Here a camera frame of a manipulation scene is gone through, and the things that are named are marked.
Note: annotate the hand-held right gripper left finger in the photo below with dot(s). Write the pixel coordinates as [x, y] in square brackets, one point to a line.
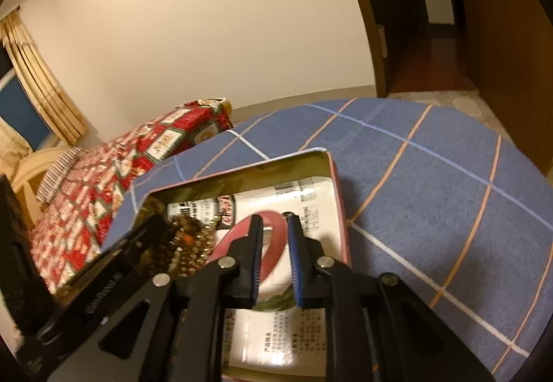
[255, 265]

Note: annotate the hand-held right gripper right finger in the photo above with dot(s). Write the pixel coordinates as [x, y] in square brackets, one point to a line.
[297, 263]

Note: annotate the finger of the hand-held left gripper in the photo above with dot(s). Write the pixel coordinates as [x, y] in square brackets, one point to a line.
[144, 237]

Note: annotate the red bangle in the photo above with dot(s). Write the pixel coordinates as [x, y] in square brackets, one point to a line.
[274, 221]

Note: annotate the pink tin box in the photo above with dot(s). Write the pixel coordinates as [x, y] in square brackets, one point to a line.
[242, 181]

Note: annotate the green leaf pendant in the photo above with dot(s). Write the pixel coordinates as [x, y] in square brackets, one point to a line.
[276, 303]

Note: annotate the white printed paper packet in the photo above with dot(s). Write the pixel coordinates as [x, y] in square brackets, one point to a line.
[311, 205]

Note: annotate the red patterned bed quilt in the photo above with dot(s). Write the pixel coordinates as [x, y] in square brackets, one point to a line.
[108, 183]

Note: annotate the striped pillow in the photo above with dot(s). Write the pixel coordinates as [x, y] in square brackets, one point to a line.
[56, 174]

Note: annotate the cream bed headboard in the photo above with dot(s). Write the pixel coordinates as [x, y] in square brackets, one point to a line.
[29, 168]

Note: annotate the blue plaid tablecloth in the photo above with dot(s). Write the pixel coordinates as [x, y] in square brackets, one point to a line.
[432, 192]

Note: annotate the cream lace curtain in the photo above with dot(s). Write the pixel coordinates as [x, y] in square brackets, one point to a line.
[12, 142]

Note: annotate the window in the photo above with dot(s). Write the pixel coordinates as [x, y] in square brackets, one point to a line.
[17, 105]

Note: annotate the gold drape curtain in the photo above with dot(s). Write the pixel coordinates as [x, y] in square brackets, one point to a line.
[43, 84]

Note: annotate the brown wooden door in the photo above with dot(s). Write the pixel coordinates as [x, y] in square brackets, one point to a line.
[497, 40]

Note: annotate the wooden door frame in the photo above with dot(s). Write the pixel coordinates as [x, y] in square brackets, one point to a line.
[367, 19]

